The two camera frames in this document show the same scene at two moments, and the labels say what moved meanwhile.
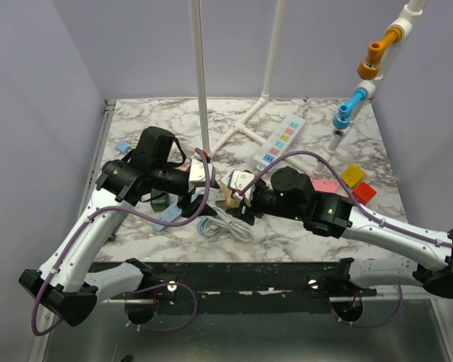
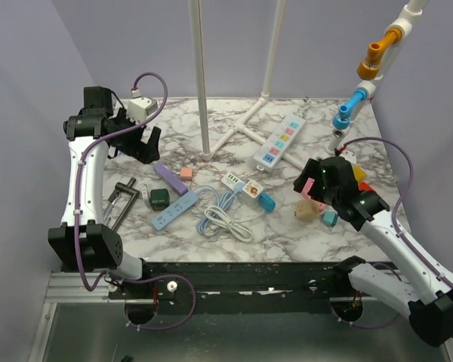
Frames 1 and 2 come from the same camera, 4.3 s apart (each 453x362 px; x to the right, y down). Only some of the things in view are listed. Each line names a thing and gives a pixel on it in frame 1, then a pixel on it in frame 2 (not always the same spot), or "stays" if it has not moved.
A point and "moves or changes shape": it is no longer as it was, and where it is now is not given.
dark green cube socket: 160,203 stays
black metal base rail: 240,288 stays
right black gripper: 244,212 -> 312,170
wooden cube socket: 229,202 moves or changes shape
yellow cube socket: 353,175 stays
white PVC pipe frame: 414,8 stays
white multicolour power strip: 280,140 stays
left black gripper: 191,208 -> 144,152
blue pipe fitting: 343,120 stays
